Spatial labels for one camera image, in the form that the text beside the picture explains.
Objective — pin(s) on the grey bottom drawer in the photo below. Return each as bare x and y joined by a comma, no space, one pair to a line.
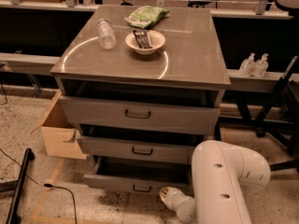
137,176

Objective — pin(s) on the grey drawer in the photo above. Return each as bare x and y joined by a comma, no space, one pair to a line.
179,153
137,176
140,116

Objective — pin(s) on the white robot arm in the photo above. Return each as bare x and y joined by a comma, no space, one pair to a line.
222,175

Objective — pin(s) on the grey drawer cabinet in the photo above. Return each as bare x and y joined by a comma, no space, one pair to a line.
188,70

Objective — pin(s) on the grey top drawer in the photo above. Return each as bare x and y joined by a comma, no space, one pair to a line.
140,116

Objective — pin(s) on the grey middle drawer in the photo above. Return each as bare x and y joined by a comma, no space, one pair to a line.
179,153

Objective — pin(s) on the white bowl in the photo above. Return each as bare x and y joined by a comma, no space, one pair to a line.
157,41

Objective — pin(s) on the dark snack bar wrapper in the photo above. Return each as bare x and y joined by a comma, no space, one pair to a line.
142,39

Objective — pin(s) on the clear plastic jar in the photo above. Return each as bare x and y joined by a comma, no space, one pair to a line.
106,36

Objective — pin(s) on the green chip bag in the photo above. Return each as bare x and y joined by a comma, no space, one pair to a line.
146,16

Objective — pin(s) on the cardboard box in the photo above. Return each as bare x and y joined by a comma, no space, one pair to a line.
60,137

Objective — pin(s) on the left sanitizer pump bottle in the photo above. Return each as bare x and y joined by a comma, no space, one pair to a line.
247,66

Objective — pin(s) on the sanitizer pump bottle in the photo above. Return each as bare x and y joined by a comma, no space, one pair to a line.
247,66
260,66

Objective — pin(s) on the right sanitizer pump bottle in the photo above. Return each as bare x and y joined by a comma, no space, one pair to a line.
260,66

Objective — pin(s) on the black office chair base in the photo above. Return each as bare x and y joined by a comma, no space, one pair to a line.
280,116

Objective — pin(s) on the black stand leg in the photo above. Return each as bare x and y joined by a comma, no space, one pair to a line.
16,187

